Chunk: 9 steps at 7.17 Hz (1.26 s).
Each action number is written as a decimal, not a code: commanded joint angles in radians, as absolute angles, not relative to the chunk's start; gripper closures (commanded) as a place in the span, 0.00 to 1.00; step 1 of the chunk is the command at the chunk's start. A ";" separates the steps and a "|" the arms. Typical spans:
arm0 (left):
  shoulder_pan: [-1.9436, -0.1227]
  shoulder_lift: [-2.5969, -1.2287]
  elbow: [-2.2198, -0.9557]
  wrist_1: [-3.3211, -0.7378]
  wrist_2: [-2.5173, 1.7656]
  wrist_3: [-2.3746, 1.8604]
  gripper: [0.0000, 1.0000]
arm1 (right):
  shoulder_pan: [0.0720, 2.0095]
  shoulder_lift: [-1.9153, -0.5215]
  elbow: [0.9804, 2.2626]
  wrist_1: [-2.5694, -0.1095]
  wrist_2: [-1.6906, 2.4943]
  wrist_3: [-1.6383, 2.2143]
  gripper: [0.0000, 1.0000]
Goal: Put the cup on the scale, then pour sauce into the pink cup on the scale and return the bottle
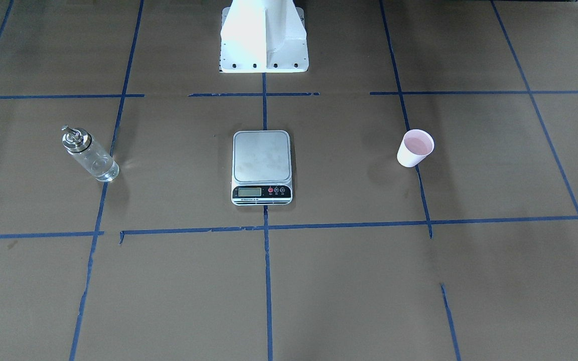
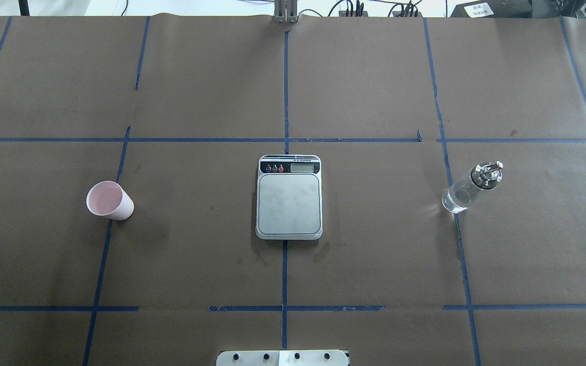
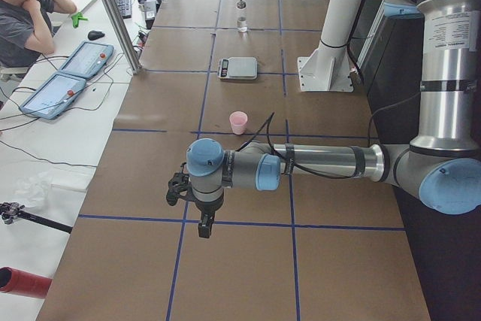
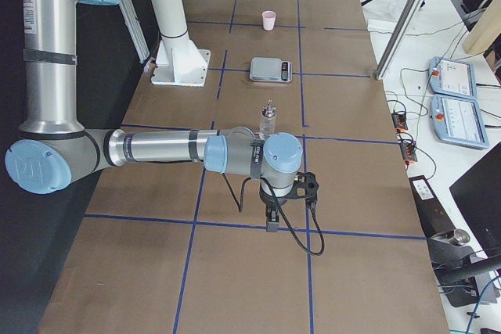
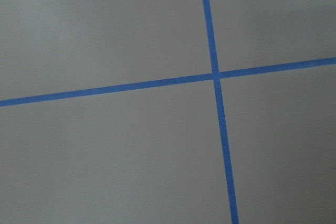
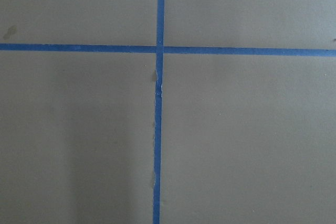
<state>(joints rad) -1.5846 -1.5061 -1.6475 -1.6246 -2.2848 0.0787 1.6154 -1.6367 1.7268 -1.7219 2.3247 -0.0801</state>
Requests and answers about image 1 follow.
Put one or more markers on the digital kitchen scale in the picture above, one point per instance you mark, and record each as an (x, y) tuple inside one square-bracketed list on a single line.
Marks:
[(261, 168)]

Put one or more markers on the pink paper cup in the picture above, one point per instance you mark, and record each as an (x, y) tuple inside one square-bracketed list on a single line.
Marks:
[(415, 146)]

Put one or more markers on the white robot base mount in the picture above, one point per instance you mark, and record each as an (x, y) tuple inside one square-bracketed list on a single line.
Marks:
[(263, 37)]

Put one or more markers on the glass sauce bottle metal spout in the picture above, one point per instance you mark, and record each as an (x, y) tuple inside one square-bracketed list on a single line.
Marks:
[(90, 154)]

